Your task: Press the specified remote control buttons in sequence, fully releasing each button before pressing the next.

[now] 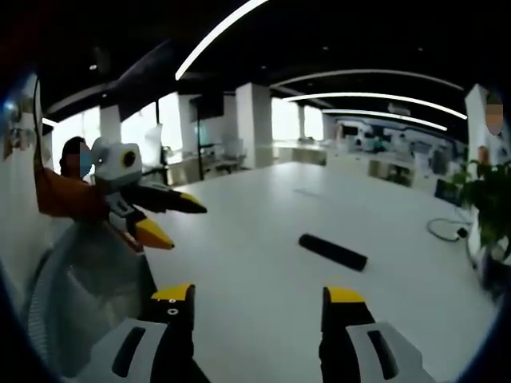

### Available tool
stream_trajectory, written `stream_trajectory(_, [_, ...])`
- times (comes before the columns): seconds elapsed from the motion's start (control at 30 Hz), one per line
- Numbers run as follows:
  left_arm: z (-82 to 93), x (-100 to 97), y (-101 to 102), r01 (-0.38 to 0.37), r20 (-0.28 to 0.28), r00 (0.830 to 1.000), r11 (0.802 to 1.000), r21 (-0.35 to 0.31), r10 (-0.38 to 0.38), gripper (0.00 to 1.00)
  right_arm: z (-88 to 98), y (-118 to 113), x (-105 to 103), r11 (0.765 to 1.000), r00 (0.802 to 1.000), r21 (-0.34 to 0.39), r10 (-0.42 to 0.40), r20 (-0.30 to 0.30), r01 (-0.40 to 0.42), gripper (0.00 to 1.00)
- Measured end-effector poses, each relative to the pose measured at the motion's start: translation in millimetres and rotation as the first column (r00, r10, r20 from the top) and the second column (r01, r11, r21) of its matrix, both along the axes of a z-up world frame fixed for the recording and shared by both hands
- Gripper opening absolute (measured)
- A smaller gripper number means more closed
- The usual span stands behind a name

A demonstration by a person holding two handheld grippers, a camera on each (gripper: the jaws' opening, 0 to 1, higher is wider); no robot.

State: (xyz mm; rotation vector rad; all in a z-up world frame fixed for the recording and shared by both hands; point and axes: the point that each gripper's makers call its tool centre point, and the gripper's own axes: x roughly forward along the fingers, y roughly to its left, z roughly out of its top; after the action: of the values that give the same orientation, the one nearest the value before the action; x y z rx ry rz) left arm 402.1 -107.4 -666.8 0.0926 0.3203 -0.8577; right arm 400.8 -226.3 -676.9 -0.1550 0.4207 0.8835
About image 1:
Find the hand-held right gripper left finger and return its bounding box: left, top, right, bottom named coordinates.
left=77, top=282, right=212, bottom=383

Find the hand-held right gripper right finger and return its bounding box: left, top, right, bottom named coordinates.
left=318, top=286, right=437, bottom=383

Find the black cylinder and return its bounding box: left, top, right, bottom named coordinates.
left=298, top=233, right=369, bottom=274

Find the person's head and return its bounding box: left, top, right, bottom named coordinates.
left=58, top=136, right=95, bottom=180

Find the grey mesh office chair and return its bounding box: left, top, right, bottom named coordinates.
left=18, top=221, right=157, bottom=378

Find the long white ceiling light strip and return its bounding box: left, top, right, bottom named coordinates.
left=174, top=0, right=269, bottom=81

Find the blue chair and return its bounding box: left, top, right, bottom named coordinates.
left=434, top=178, right=461, bottom=202

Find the green potted plant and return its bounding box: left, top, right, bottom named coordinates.
left=457, top=158, right=511, bottom=263

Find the short white ceiling light strip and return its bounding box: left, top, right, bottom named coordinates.
left=321, top=108, right=449, bottom=132

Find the thin dark hanging cable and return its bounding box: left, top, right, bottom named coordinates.
left=33, top=74, right=48, bottom=173

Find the grey cable loop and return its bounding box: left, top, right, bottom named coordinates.
left=426, top=217, right=470, bottom=243

